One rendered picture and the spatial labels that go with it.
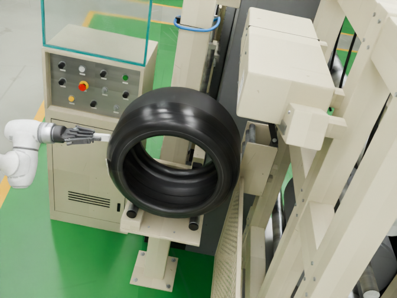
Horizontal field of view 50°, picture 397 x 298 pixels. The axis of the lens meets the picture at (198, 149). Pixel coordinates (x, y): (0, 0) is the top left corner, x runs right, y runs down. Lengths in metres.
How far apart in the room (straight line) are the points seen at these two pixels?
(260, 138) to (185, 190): 0.47
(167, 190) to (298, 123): 1.03
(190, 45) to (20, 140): 0.81
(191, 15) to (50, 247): 1.83
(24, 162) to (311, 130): 1.18
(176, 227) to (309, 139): 1.02
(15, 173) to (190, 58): 0.86
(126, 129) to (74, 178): 1.21
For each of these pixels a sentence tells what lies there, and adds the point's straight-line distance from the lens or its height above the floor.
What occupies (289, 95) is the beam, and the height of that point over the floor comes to 1.74.
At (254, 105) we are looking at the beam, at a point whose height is 1.69.
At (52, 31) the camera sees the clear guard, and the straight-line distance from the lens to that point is 2.38.
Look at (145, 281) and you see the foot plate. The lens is 2.79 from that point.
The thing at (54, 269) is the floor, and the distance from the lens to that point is 2.86.
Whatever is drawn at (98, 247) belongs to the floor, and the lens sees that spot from 2.96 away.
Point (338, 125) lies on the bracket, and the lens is 1.26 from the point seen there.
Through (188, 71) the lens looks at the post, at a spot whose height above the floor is 1.46.
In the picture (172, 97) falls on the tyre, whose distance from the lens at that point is 1.67.
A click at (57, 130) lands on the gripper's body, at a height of 1.21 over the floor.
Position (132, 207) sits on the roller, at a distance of 1.90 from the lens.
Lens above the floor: 2.25
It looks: 35 degrees down
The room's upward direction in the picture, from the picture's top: 12 degrees clockwise
